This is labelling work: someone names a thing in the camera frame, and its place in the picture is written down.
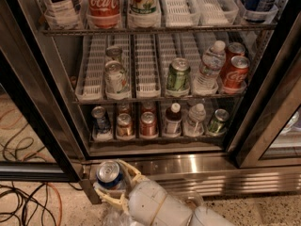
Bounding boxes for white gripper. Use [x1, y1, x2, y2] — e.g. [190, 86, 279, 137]
[95, 159, 167, 226]

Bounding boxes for blue pepsi can front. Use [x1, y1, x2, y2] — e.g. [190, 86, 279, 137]
[96, 160, 124, 190]

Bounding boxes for blue pepsi can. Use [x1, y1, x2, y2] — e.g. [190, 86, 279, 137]
[91, 106, 111, 134]
[96, 160, 124, 190]

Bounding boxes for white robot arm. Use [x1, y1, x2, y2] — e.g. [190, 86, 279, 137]
[93, 159, 235, 226]

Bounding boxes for gold soda can front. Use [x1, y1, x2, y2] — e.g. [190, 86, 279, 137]
[117, 113, 134, 137]

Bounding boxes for gold soda can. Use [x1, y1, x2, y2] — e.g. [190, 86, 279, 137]
[118, 103, 132, 114]
[117, 113, 134, 137]

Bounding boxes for red soda can front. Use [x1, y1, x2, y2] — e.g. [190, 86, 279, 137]
[140, 111, 157, 137]

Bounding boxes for red soda can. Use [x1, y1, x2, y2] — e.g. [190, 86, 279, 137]
[141, 102, 156, 113]
[140, 111, 157, 137]

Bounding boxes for gold soda can rear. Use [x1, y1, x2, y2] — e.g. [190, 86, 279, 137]
[118, 103, 132, 114]

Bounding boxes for blue pepsi can rear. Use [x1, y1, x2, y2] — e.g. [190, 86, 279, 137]
[91, 106, 111, 134]

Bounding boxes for red soda can rear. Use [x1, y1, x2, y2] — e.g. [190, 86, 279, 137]
[141, 102, 156, 113]

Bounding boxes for small water bottle bottom shelf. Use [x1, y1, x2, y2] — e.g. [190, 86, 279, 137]
[184, 104, 206, 137]

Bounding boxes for left glass fridge door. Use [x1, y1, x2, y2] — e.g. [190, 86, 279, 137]
[0, 50, 80, 183]

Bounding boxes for glass fridge door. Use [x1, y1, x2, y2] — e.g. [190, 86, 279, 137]
[236, 58, 301, 168]
[0, 50, 80, 183]

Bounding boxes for white patterned can front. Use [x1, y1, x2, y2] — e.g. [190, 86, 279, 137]
[104, 60, 128, 94]

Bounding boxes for green soda can bottom shelf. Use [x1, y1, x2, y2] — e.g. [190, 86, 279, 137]
[207, 108, 230, 133]

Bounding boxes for green soda can shelf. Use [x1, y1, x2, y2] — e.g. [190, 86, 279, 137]
[166, 57, 190, 91]
[207, 108, 230, 133]

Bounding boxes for green soda can middle shelf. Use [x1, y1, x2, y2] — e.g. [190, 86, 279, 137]
[166, 57, 190, 91]

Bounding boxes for stainless steel fridge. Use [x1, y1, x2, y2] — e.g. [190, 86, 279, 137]
[0, 0, 300, 196]

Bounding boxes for water bottle middle shelf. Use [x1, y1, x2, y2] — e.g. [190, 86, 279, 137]
[196, 40, 226, 91]

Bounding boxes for silver can rear middle shelf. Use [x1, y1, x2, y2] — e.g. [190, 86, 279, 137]
[105, 45, 122, 62]

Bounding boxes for right glass fridge door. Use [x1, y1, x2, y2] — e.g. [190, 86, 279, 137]
[236, 58, 301, 168]

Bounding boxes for red coca-cola can front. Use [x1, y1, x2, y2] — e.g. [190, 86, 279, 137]
[222, 56, 249, 89]

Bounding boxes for red coca-cola can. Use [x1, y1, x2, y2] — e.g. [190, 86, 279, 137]
[222, 56, 249, 89]
[220, 42, 246, 76]

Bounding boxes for red coca-cola can rear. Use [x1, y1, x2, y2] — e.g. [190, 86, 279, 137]
[220, 42, 246, 76]

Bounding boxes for coca-cola bottle top shelf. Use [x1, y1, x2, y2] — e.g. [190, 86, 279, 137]
[87, 0, 119, 28]

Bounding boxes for tea bottle top shelf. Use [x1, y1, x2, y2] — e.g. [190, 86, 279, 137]
[43, 0, 83, 29]

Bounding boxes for clear plastic bag bin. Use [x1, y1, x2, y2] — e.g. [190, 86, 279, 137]
[103, 191, 204, 226]

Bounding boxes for dark juice bottle white cap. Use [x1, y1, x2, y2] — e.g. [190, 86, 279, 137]
[164, 103, 182, 135]

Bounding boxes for black and orange floor cables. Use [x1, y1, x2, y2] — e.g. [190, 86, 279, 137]
[0, 182, 83, 226]

